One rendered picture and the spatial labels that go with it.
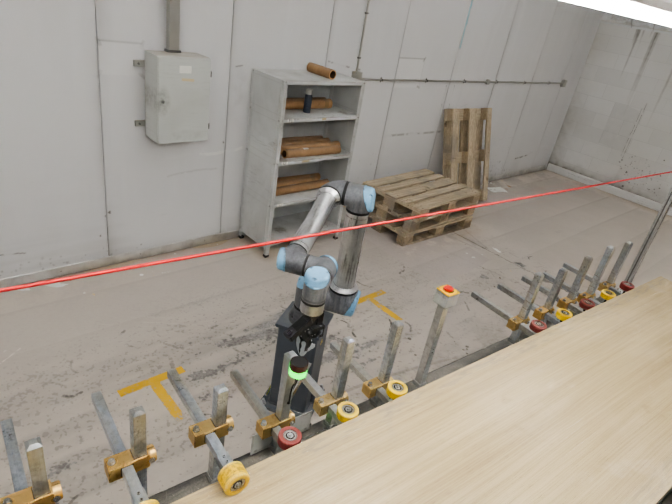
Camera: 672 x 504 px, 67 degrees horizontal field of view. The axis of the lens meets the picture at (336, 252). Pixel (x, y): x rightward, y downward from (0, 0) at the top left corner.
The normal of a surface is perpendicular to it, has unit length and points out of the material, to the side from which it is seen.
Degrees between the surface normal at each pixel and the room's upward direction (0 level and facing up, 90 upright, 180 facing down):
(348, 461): 0
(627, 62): 90
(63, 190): 90
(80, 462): 0
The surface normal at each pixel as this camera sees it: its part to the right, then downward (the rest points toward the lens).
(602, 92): -0.73, 0.21
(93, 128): 0.66, 0.44
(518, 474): 0.16, -0.87
